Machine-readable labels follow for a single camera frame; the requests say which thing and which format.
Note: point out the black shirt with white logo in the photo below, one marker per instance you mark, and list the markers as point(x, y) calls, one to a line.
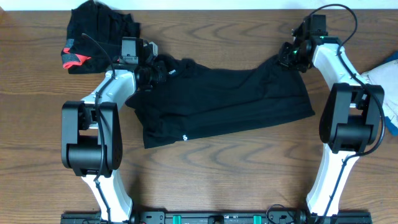
point(199, 102)

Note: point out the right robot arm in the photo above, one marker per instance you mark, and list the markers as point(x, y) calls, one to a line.
point(351, 120)

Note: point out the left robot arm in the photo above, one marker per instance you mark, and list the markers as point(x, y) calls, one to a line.
point(91, 134)

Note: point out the blue shirt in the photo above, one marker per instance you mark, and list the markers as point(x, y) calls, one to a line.
point(389, 83)

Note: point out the black base rail green clamps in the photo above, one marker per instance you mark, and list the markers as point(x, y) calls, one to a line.
point(273, 216)

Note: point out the folded black garment orange trim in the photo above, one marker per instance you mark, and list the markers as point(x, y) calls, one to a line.
point(94, 33)

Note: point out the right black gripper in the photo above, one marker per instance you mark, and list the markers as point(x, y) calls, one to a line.
point(283, 60)

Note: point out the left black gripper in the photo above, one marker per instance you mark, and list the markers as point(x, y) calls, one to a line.
point(156, 66)

